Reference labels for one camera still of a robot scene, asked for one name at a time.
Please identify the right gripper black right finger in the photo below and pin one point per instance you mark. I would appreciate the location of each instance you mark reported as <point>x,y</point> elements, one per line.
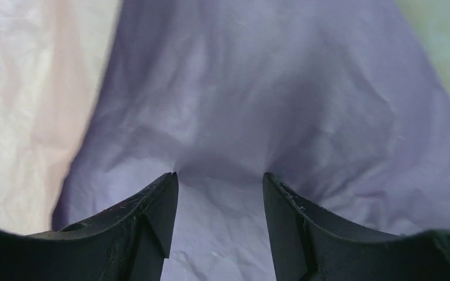
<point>308,242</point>

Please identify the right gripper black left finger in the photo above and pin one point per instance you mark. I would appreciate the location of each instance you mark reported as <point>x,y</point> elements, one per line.
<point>128,241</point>

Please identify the pink and purple wrapping paper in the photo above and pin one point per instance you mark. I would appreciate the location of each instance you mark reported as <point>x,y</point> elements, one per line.
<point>337,99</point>

